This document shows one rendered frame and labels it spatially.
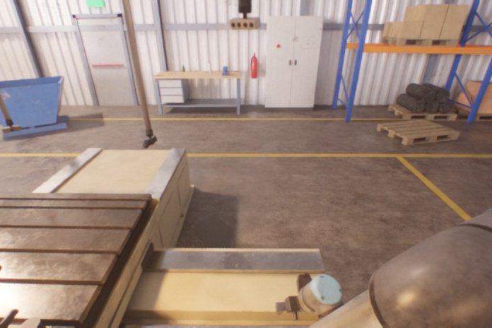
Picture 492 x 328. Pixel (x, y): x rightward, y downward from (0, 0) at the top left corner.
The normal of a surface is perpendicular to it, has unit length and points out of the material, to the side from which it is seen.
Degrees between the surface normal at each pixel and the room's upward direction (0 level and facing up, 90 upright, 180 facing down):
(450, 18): 90
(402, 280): 53
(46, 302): 0
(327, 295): 19
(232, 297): 0
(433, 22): 90
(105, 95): 90
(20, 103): 90
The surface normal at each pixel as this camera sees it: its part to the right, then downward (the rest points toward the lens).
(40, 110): 0.47, 0.41
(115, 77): -0.01, 0.47
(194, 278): 0.00, -0.88
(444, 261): -0.60, -0.66
